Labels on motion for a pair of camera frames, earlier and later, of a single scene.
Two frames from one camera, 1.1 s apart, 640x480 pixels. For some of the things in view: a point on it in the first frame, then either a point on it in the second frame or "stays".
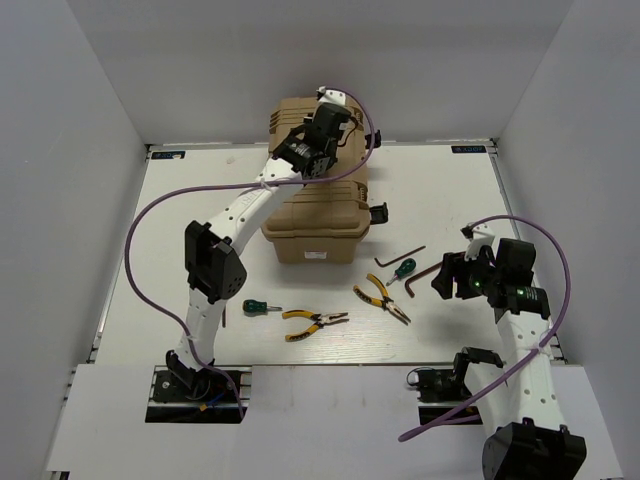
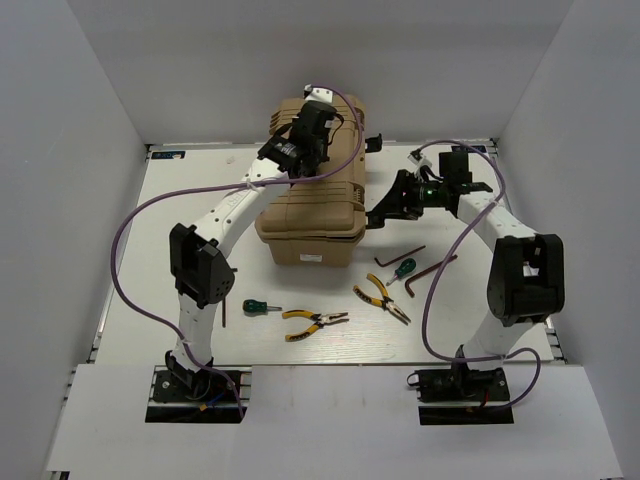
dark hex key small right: (391, 260) stays
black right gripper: (457, 264) to (397, 204)
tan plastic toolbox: (321, 222) stays
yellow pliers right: (386, 303) stays
